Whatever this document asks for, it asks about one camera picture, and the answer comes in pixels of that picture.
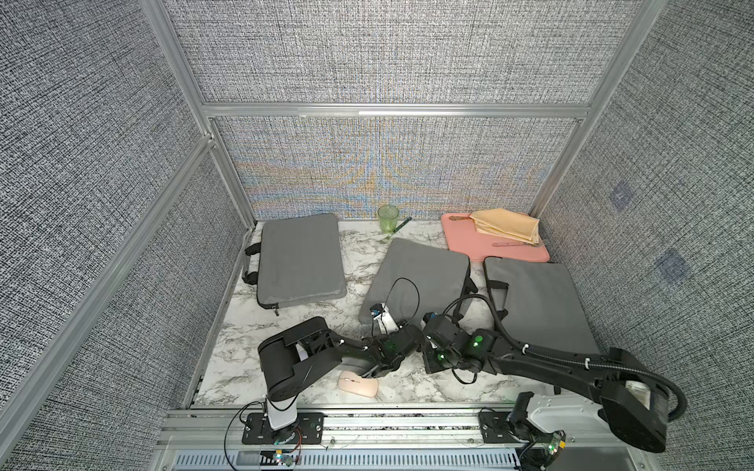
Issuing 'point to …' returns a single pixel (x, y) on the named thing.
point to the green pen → (404, 223)
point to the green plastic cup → (388, 216)
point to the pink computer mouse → (350, 382)
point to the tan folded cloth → (510, 223)
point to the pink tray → (463, 238)
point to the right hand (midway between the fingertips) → (420, 354)
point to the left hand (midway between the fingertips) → (417, 323)
